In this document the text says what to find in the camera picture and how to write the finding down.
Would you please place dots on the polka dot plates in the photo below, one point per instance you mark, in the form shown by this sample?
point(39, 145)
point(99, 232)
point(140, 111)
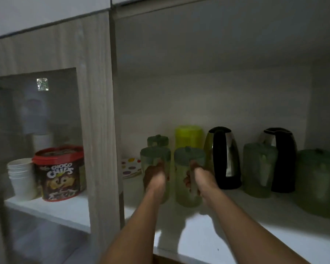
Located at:
point(130, 167)

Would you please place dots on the person's right hand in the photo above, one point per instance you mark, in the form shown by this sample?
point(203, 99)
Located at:
point(203, 181)

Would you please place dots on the clear pitcher with green lid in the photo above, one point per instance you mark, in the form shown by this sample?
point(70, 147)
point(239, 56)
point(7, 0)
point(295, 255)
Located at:
point(157, 141)
point(319, 184)
point(154, 155)
point(254, 173)
point(187, 156)

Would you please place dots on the wood frame glass cabinet door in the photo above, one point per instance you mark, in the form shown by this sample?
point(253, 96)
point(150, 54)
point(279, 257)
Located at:
point(99, 107)

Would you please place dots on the person's left hand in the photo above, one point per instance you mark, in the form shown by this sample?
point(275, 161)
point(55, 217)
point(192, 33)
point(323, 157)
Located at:
point(155, 180)

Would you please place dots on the person's right forearm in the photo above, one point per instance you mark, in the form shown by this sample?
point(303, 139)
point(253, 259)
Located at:
point(242, 230)

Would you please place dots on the person's left forearm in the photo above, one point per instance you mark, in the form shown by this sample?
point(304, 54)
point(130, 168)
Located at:
point(137, 230)

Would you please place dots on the stack of white paper cups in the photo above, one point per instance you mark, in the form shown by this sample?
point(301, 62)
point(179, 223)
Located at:
point(22, 181)

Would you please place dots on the red lid cereal tub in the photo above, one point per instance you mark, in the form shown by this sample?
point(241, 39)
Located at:
point(59, 175)

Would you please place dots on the yellow-green plastic pitcher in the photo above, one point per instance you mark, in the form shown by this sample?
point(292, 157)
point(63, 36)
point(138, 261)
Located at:
point(189, 137)

